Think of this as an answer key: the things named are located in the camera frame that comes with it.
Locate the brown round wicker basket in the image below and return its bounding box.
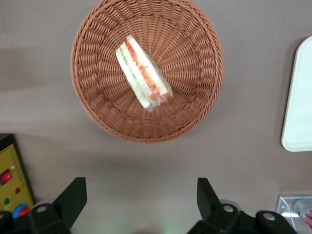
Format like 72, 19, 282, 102
70, 0, 225, 144

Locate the clear acrylic tiered display stand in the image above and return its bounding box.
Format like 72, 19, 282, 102
277, 195, 312, 232

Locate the red-lidded yogurt cup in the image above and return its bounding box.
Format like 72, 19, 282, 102
293, 198, 312, 224

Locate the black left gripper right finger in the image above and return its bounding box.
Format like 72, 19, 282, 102
187, 177, 241, 234

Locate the cream plastic tray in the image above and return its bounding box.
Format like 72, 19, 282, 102
281, 36, 312, 153

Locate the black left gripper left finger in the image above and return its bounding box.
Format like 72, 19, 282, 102
27, 177, 88, 234

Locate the plastic-wrapped triangle sandwich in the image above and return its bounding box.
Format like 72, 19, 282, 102
115, 35, 174, 113

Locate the yellow control box with buttons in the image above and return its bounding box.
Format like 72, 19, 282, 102
0, 133, 35, 219

